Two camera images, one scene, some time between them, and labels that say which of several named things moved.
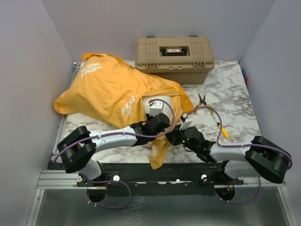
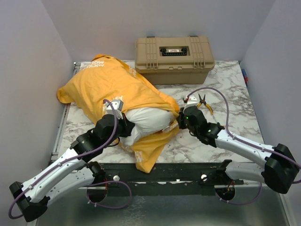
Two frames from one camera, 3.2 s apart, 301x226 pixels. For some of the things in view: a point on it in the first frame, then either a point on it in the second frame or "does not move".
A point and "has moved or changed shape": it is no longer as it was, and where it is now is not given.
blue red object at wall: (245, 76) does not move
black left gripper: (149, 117) -> (127, 125)
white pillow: (168, 108) has moved or changed shape
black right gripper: (172, 136) -> (180, 118)
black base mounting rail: (160, 179) does not move
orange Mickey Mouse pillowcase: (107, 91) has moved or changed shape
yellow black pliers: (202, 101) does not move
